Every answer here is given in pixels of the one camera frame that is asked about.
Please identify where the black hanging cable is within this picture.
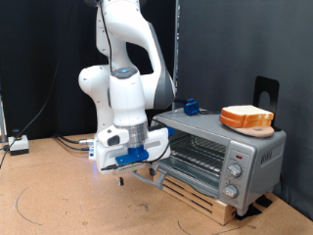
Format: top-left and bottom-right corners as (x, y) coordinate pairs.
(0, 0), (77, 169)

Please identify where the slotted wooden block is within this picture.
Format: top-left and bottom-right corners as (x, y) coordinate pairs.
(153, 172), (238, 227)

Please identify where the vertical aluminium pole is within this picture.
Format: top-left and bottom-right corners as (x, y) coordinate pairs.
(171, 0), (181, 111)

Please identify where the silver oven knob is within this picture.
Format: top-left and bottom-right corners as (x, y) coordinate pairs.
(222, 184), (240, 200)
(227, 163), (244, 179)

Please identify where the black base cable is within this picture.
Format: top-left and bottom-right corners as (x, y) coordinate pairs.
(52, 133), (92, 152)

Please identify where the dark grey backdrop curtain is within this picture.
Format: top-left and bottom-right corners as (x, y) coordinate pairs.
(177, 0), (313, 221)

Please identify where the black backdrop curtain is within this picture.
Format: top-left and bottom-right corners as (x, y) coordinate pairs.
(0, 0), (177, 141)

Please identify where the spatula with blue grip block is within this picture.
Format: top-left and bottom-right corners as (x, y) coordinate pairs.
(173, 97), (209, 117)

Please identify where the black foam pad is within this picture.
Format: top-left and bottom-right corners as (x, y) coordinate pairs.
(255, 194), (274, 209)
(234, 204), (263, 221)

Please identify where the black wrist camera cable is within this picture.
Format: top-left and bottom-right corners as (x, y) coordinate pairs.
(97, 0), (171, 171)

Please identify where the metal frame post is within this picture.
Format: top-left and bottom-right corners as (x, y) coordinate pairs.
(0, 94), (8, 144)

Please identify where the black metal bookend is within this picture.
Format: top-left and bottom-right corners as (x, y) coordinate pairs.
(252, 75), (281, 132)

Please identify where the silver toaster oven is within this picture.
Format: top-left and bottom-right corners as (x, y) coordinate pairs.
(151, 107), (288, 217)

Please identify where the black cable silver connector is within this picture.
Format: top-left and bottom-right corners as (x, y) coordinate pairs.
(57, 135), (96, 146)

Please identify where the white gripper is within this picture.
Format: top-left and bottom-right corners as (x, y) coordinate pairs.
(95, 126), (172, 187)

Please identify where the wrist camera on blue mount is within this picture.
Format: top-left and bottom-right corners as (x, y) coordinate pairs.
(114, 145), (151, 172)

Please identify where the wire oven rack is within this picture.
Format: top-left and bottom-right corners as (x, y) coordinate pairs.
(169, 133), (228, 177)

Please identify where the round wooden cutting board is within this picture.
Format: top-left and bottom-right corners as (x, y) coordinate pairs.
(226, 125), (276, 140)

